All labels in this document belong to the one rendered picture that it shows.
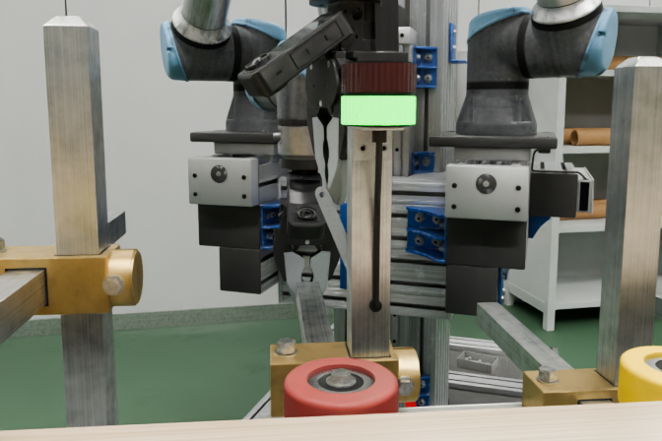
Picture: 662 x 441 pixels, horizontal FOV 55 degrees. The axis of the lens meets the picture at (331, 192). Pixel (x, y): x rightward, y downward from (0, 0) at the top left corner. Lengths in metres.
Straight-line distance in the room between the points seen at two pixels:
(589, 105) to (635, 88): 3.16
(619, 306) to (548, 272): 2.63
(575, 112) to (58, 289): 3.37
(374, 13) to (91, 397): 0.44
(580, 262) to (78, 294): 3.48
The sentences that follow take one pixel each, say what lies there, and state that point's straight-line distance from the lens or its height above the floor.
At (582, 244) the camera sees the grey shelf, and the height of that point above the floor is 0.31.
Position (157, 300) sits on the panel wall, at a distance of 3.31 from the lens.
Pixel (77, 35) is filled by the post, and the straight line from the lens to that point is 0.57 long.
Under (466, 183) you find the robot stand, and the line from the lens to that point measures 1.10.
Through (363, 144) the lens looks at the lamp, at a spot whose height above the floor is 1.06.
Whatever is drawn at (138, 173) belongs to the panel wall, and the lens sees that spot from 3.19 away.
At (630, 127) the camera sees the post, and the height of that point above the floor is 1.08.
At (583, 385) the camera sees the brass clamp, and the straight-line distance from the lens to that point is 0.67.
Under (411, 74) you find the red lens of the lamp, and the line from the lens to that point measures 0.51.
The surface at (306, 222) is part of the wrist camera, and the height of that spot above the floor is 0.96.
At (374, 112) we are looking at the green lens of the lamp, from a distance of 0.49.
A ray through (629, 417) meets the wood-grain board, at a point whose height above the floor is 0.90.
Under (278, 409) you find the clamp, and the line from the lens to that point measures 0.60.
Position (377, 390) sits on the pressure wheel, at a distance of 0.45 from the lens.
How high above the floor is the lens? 1.10
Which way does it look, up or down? 8 degrees down
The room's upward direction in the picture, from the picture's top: straight up
